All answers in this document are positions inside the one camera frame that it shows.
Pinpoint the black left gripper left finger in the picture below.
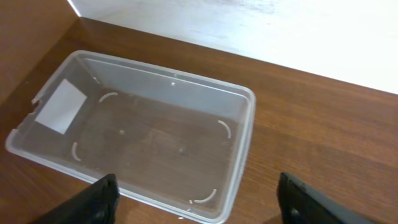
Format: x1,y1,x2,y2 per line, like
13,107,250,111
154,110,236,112
32,174,120,224

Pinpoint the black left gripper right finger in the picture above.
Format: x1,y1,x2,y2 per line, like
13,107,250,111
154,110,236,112
277,172,374,224

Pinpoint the clear plastic bin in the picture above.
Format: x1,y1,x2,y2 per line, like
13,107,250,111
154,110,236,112
5,50,256,223

